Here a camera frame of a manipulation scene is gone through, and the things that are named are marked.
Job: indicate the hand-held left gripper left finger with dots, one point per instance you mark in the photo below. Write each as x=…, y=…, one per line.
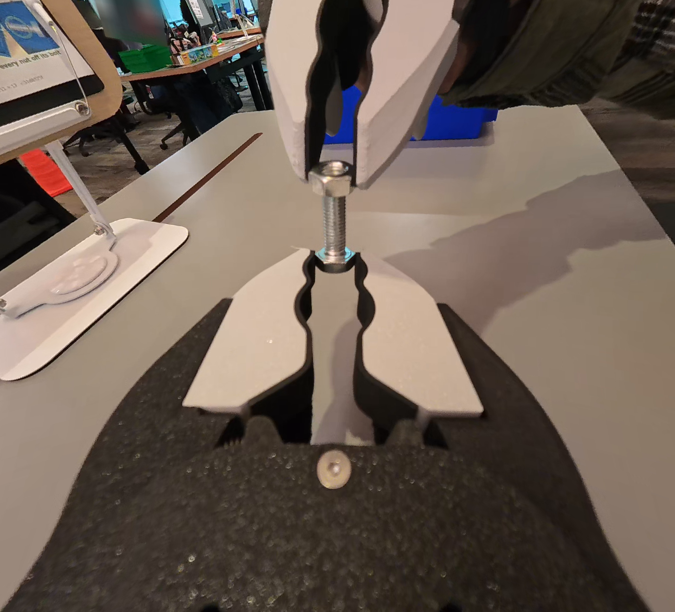
x=253, y=348

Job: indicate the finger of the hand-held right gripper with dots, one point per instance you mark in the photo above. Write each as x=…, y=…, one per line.
x=411, y=68
x=292, y=42

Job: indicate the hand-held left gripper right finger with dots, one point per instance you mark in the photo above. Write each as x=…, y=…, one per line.
x=411, y=348

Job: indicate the silver hex nut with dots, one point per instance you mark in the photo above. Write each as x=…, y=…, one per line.
x=337, y=266

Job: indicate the silver hex bolt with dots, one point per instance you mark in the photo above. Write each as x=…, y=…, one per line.
x=334, y=216

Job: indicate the person's right forearm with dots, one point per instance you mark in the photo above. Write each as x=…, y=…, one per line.
x=580, y=42

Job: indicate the blue plastic bin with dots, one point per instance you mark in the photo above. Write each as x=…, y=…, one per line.
x=459, y=121

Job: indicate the wooden office desk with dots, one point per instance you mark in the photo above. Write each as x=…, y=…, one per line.
x=211, y=55

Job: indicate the colourful toy box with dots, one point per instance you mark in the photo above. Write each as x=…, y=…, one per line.
x=198, y=55

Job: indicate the black office chair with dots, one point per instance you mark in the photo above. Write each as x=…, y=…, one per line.
x=200, y=105

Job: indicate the stack of green bins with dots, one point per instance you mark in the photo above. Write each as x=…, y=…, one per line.
x=145, y=59

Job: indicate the orange plastic object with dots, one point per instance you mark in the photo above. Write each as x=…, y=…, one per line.
x=45, y=174

